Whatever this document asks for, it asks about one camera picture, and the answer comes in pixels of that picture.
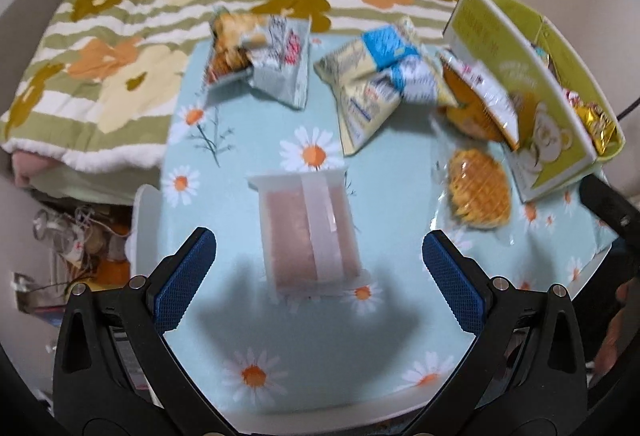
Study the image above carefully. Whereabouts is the gold foil snack packet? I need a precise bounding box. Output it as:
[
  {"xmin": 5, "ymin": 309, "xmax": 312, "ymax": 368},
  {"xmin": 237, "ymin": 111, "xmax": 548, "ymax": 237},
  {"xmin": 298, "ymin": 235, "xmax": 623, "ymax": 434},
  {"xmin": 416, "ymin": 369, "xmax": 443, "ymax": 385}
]
[{"xmin": 574, "ymin": 100, "xmax": 620, "ymax": 157}]

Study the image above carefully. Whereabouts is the person's right hand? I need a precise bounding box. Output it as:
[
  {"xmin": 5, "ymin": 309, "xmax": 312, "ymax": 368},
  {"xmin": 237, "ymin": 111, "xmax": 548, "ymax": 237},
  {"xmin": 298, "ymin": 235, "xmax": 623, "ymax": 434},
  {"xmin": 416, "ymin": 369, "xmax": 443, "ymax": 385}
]
[{"xmin": 594, "ymin": 283, "xmax": 633, "ymax": 379}]

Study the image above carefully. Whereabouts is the blue and white snack packet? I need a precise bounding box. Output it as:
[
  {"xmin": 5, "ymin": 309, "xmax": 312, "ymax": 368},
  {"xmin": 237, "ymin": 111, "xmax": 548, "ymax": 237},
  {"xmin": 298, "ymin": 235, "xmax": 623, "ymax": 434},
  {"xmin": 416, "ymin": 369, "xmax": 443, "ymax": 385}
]
[{"xmin": 389, "ymin": 52, "xmax": 442, "ymax": 105}]

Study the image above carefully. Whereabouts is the clear packet of pink cake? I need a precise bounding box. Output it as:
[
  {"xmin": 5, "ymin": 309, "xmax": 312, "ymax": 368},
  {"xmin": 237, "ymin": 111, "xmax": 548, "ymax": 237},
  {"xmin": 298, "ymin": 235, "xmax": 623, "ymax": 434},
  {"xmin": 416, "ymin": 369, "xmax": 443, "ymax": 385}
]
[{"xmin": 246, "ymin": 167, "xmax": 372, "ymax": 305}]

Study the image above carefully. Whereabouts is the black cable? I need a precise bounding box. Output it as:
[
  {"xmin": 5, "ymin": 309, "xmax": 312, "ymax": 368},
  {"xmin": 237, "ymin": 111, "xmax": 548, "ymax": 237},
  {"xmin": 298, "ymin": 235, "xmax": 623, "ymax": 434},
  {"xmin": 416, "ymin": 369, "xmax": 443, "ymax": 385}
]
[{"xmin": 616, "ymin": 98, "xmax": 640, "ymax": 123}]

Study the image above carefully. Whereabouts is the pink cloth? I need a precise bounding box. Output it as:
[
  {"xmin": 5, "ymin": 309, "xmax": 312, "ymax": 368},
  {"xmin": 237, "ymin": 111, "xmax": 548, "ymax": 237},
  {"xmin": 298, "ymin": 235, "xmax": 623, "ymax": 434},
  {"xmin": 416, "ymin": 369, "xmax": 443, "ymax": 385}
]
[{"xmin": 9, "ymin": 150, "xmax": 48, "ymax": 191}]

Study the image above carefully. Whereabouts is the white curved panel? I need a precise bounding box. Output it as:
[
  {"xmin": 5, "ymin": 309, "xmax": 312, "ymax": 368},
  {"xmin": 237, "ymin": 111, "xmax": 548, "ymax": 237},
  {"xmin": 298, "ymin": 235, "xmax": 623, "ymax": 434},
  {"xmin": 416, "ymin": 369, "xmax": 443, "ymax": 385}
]
[{"xmin": 124, "ymin": 183, "xmax": 165, "ymax": 279}]

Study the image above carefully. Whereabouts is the clear packet with round waffle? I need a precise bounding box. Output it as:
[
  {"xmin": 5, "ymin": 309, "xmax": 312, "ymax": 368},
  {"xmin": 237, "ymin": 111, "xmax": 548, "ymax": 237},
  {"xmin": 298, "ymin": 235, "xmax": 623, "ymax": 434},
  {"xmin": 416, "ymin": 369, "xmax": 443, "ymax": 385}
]
[{"xmin": 431, "ymin": 145, "xmax": 517, "ymax": 244}]

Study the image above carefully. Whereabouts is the yellow object under table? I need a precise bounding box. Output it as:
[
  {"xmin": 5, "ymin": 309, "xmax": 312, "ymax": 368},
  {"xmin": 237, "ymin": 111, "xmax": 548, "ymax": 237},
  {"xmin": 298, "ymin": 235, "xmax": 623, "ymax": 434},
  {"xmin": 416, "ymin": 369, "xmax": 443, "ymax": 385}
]
[{"xmin": 94, "ymin": 258, "xmax": 132, "ymax": 289}]

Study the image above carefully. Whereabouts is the red and white waffle packet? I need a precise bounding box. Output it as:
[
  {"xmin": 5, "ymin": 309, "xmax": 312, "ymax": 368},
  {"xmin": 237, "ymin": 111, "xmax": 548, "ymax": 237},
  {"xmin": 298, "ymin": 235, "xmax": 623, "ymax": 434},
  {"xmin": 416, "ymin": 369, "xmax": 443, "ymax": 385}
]
[{"xmin": 436, "ymin": 48, "xmax": 522, "ymax": 153}]

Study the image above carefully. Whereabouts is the cream and blue snack packet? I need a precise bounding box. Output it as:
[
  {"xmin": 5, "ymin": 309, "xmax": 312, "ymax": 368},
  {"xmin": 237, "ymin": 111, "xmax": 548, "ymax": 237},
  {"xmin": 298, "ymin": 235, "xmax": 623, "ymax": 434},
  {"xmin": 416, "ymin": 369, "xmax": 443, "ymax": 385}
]
[{"xmin": 314, "ymin": 17, "xmax": 422, "ymax": 157}]

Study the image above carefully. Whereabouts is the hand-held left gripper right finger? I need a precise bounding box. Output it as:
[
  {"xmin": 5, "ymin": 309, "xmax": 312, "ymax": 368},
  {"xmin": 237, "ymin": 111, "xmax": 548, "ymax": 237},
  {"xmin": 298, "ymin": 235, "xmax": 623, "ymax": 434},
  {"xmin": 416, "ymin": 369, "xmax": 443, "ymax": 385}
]
[{"xmin": 405, "ymin": 230, "xmax": 588, "ymax": 436}]

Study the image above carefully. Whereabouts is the clutter of wires and bottles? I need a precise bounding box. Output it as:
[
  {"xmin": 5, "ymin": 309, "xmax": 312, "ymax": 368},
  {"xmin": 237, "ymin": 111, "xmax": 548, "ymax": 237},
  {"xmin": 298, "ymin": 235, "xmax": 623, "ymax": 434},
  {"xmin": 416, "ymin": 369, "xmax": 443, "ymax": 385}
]
[{"xmin": 32, "ymin": 205, "xmax": 132, "ymax": 274}]

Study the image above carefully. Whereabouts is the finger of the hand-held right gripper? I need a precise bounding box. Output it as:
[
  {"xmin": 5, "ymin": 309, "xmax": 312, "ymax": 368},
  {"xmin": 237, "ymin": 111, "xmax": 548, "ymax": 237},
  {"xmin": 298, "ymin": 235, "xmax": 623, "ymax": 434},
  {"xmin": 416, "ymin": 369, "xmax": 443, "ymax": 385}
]
[{"xmin": 577, "ymin": 175, "xmax": 640, "ymax": 243}]

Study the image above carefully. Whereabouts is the blue daisy tablecloth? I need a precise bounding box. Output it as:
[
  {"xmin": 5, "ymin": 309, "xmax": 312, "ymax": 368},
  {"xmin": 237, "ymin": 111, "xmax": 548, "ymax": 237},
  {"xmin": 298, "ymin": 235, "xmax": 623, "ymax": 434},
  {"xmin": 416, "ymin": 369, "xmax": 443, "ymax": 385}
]
[{"xmin": 159, "ymin": 28, "xmax": 621, "ymax": 422}]

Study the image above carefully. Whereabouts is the brown cracker snack packet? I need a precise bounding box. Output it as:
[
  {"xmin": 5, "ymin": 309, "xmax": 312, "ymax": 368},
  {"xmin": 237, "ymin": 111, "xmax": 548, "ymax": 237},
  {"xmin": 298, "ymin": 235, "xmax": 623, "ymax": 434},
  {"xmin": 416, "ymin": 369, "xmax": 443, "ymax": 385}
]
[{"xmin": 204, "ymin": 7, "xmax": 268, "ymax": 87}]

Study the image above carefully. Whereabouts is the green striped floral blanket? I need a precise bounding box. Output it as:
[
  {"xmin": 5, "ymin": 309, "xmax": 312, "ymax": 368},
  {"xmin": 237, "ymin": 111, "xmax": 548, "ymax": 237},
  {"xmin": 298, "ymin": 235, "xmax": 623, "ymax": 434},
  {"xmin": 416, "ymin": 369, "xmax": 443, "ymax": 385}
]
[{"xmin": 0, "ymin": 0, "xmax": 461, "ymax": 174}]

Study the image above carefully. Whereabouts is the yellow-green cardboard box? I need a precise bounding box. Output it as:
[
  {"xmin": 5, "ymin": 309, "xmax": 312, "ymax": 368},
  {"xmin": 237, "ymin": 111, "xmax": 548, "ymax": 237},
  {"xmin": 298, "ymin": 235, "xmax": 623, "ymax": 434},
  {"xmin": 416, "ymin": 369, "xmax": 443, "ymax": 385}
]
[{"xmin": 442, "ymin": 0, "xmax": 627, "ymax": 204}]

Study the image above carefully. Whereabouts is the silver snack packet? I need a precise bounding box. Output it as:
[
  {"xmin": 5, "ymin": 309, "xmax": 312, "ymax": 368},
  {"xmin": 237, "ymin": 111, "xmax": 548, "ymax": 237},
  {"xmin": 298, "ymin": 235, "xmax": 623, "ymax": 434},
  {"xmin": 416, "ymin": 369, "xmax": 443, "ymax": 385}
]
[{"xmin": 249, "ymin": 12, "xmax": 313, "ymax": 111}]

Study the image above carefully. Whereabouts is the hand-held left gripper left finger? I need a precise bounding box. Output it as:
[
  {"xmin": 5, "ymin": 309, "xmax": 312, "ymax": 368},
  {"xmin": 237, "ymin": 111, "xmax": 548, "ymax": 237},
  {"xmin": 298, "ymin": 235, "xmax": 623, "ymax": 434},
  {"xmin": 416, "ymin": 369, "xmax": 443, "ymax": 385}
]
[{"xmin": 52, "ymin": 227, "xmax": 236, "ymax": 436}]

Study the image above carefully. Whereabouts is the light green bedding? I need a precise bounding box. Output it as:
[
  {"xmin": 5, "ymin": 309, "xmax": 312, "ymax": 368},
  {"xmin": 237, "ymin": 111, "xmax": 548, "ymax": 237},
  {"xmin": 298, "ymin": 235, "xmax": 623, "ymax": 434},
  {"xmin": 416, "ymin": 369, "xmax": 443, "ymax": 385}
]
[{"xmin": 27, "ymin": 162, "xmax": 138, "ymax": 207}]

